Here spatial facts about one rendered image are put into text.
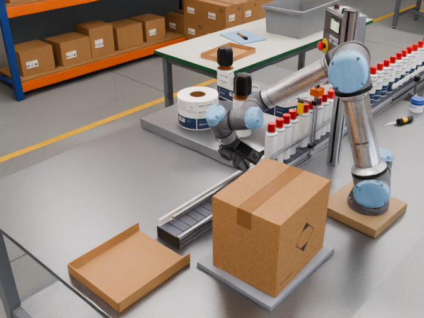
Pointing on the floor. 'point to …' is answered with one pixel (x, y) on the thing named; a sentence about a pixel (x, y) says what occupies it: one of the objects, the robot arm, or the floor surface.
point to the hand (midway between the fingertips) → (247, 169)
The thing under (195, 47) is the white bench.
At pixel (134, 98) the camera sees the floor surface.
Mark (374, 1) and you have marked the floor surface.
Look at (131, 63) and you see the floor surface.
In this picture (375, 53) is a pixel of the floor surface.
